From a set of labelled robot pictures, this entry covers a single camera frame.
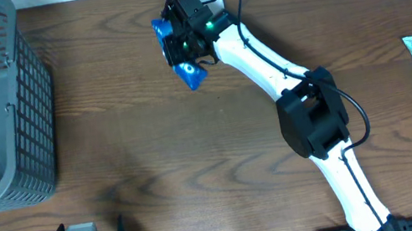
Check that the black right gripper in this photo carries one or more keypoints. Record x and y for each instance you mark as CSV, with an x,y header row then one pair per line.
x,y
173,53

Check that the blue Oreo cookie pack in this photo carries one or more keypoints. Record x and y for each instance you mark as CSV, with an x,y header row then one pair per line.
x,y
191,73

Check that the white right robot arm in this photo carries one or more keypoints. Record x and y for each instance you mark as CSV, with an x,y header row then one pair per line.
x,y
309,106

